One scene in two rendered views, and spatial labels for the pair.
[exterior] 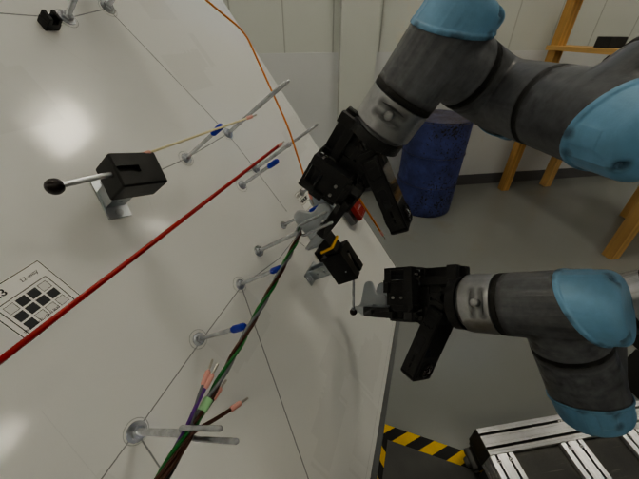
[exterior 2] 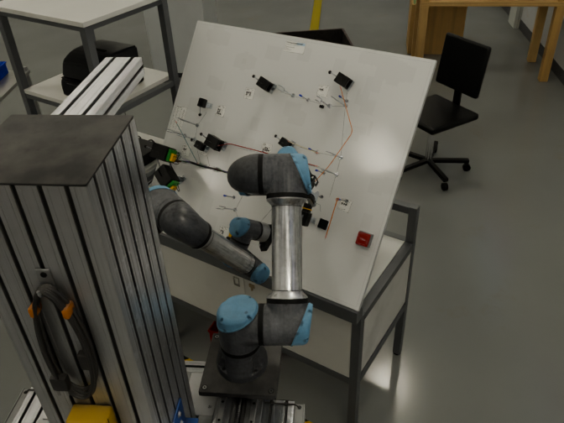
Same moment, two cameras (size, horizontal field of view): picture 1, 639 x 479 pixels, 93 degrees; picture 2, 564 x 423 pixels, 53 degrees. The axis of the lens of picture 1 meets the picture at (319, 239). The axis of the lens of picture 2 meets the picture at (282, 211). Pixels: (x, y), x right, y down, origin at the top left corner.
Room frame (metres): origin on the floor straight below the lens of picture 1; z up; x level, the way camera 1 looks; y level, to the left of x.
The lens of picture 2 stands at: (0.80, -1.85, 2.49)
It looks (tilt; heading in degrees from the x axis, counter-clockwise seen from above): 35 degrees down; 105
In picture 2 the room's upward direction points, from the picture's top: 3 degrees counter-clockwise
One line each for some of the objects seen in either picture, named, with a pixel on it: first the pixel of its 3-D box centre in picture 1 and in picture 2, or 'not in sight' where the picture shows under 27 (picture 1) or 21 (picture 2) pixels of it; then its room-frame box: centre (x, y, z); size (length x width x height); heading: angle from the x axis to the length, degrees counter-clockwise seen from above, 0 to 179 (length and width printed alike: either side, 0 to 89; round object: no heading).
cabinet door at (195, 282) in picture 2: not in sight; (201, 281); (-0.15, 0.07, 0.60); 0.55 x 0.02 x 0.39; 161
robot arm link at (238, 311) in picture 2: not in sight; (240, 323); (0.39, -0.81, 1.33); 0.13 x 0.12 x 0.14; 12
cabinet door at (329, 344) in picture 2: not in sight; (296, 323); (0.37, -0.11, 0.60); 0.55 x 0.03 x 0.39; 161
